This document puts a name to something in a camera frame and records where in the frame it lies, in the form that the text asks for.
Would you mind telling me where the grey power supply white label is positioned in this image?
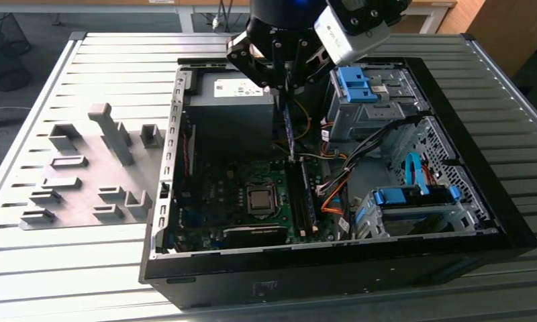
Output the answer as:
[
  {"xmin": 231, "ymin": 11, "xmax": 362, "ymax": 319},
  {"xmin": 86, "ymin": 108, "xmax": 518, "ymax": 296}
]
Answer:
[{"xmin": 185, "ymin": 71, "xmax": 277, "ymax": 160}]

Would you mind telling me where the blue disk carrier with disk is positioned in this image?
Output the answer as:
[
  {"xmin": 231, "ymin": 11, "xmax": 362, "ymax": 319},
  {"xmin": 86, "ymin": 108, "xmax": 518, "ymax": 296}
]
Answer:
[{"xmin": 369, "ymin": 186, "xmax": 459, "ymax": 206}]

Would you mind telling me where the grey plastic parts rack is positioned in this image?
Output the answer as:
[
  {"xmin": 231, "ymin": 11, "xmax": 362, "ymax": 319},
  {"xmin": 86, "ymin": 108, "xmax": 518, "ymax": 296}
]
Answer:
[{"xmin": 17, "ymin": 102, "xmax": 167, "ymax": 232}]

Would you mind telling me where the green motherboard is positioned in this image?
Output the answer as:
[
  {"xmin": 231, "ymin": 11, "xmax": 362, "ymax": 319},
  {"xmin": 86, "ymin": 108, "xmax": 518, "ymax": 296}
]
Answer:
[{"xmin": 173, "ymin": 152, "xmax": 342, "ymax": 252}]

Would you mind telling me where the black graphics card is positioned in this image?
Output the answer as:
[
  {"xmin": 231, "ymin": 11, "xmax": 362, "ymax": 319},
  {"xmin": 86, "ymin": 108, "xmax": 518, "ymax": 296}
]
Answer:
[{"xmin": 222, "ymin": 225, "xmax": 290, "ymax": 250}]

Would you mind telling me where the black open PC case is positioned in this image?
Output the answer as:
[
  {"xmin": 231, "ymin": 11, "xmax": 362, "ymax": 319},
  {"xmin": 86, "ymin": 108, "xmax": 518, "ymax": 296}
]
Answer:
[{"xmin": 137, "ymin": 56, "xmax": 537, "ymax": 310}]

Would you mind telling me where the red flat cable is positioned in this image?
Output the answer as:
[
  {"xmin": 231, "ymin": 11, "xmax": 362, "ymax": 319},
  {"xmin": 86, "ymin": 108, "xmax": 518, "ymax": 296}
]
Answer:
[{"xmin": 181, "ymin": 126, "xmax": 197, "ymax": 178}]

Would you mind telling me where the thin orange wire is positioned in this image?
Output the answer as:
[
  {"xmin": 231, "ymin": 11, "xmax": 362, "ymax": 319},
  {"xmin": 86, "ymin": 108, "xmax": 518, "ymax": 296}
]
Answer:
[{"xmin": 293, "ymin": 99, "xmax": 313, "ymax": 145}]

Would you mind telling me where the black RAM slot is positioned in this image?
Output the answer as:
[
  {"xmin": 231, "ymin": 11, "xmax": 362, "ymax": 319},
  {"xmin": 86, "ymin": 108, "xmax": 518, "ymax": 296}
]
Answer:
[{"xmin": 286, "ymin": 157, "xmax": 306, "ymax": 236}]

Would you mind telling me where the RAM stick with black chips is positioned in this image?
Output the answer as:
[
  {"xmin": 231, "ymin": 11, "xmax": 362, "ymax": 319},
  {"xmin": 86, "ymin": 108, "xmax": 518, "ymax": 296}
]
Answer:
[{"xmin": 275, "ymin": 87, "xmax": 298, "ymax": 159}]

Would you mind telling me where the black mesh waste bin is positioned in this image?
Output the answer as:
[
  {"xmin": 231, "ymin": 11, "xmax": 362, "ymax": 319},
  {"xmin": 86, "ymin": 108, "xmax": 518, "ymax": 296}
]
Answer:
[{"xmin": 0, "ymin": 13, "xmax": 33, "ymax": 92}]

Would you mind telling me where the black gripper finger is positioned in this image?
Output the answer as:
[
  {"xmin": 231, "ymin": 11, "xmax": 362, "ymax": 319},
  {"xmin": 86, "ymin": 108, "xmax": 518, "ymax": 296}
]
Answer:
[
  {"xmin": 225, "ymin": 25, "xmax": 285, "ymax": 92},
  {"xmin": 289, "ymin": 33, "xmax": 337, "ymax": 97}
]

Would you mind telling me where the wooden desk white frame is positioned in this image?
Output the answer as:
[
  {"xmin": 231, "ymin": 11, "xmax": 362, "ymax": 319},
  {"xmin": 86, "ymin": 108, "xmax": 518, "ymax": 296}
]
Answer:
[{"xmin": 0, "ymin": 0, "xmax": 458, "ymax": 34}]

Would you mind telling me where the blue disk carrier tall latch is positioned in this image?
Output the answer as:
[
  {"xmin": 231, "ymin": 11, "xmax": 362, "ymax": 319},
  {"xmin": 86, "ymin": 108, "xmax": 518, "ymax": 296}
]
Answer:
[{"xmin": 337, "ymin": 66, "xmax": 379, "ymax": 104}]

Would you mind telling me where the blue installed RAM stick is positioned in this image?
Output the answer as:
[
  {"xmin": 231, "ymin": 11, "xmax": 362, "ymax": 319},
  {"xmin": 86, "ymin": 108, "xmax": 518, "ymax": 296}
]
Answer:
[{"xmin": 299, "ymin": 157, "xmax": 319, "ymax": 233}]

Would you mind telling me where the blue flat data wire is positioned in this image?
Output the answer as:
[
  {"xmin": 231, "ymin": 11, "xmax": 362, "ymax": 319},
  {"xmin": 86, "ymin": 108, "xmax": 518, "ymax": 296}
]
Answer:
[{"xmin": 403, "ymin": 152, "xmax": 431, "ymax": 196}]

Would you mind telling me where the CPU socket with silver CPU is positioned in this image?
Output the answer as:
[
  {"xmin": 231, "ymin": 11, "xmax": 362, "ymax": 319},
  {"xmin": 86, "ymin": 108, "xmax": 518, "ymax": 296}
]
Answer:
[{"xmin": 245, "ymin": 182, "xmax": 281, "ymax": 216}]

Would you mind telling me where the black power wire bundle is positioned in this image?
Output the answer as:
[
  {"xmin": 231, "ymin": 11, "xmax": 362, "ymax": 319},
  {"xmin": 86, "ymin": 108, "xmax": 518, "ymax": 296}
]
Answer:
[{"xmin": 314, "ymin": 115, "xmax": 421, "ymax": 199}]

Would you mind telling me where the tall grey disk bay cage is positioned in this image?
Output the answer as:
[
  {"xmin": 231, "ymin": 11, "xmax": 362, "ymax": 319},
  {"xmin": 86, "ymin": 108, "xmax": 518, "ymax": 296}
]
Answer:
[{"xmin": 325, "ymin": 65, "xmax": 431, "ymax": 142}]

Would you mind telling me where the brown wooden cabinet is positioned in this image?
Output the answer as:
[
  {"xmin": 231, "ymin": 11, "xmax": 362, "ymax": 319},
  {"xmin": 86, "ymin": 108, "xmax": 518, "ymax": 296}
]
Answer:
[{"xmin": 437, "ymin": 0, "xmax": 537, "ymax": 78}]

